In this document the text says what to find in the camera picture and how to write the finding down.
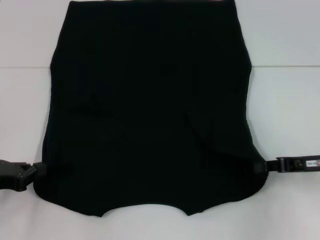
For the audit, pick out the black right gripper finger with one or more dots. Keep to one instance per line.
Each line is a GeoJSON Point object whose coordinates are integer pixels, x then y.
{"type": "Point", "coordinates": [273, 165]}

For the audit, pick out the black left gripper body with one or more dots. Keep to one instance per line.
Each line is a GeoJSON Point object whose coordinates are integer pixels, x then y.
{"type": "Point", "coordinates": [15, 177]}

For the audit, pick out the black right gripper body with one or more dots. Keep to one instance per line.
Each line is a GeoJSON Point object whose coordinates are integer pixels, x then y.
{"type": "Point", "coordinates": [300, 164]}

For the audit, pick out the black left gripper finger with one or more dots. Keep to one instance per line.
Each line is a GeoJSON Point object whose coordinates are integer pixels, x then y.
{"type": "Point", "coordinates": [40, 167]}

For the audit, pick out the black shirt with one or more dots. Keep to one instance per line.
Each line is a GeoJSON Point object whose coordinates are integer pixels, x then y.
{"type": "Point", "coordinates": [150, 100]}

